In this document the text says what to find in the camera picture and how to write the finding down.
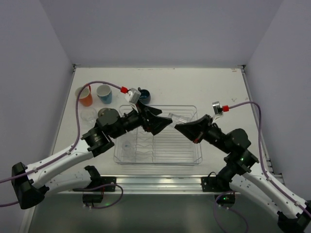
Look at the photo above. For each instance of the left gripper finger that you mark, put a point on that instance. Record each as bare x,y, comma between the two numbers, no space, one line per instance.
147,113
157,123

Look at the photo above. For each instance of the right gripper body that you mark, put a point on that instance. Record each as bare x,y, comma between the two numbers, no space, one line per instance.
206,128

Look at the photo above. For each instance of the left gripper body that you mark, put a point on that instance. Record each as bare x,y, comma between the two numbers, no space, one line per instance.
145,117

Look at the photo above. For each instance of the dark blue ribbed mug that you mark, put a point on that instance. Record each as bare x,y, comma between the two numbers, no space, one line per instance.
145,96

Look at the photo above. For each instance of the small clear glass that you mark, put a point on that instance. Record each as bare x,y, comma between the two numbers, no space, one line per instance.
178,119
127,149

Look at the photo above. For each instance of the brown steel tumbler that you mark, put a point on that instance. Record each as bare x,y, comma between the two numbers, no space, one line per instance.
102,112

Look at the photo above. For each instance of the light blue floral mug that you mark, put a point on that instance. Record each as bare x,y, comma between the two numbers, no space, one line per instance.
104,93

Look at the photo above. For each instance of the large clear glass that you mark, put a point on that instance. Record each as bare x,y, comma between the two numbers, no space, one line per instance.
88,116

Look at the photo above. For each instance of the orange ceramic mug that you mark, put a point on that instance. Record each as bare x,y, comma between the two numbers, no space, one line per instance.
85,97

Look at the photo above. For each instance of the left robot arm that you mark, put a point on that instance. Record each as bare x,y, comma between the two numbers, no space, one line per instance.
33,182

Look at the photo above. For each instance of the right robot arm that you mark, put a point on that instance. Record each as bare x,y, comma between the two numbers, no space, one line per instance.
243,173

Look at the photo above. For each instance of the clear plastic dish rack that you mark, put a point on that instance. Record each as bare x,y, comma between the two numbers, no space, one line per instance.
169,147

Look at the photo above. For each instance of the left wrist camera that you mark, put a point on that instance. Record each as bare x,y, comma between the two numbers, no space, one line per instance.
132,96

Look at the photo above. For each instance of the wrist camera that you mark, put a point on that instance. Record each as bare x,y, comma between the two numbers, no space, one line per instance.
218,110
132,96

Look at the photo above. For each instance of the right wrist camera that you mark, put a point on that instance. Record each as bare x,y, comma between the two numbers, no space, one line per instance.
218,110

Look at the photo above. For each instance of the aluminium mounting rail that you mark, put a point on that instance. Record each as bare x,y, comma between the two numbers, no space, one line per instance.
131,184

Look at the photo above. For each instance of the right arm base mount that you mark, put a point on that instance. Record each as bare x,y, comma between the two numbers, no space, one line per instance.
226,196

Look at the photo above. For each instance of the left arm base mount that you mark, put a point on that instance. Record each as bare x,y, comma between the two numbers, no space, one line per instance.
98,184

